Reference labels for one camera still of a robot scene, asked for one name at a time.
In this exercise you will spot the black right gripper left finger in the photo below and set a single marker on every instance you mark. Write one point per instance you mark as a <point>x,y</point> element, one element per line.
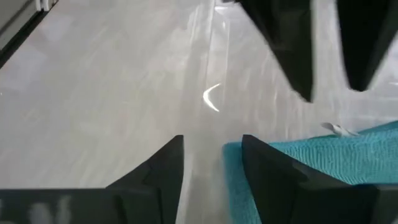
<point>168,174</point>

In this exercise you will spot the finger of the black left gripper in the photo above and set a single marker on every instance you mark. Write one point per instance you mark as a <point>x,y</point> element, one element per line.
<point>289,37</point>
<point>363,37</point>

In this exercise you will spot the teal microfiber towel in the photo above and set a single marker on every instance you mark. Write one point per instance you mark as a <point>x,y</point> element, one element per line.
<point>342,155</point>

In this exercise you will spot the black aluminium frame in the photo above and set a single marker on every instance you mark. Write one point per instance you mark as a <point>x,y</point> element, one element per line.
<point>18,40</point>

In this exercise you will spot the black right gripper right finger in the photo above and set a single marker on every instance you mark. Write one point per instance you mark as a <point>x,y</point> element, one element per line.
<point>273,180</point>

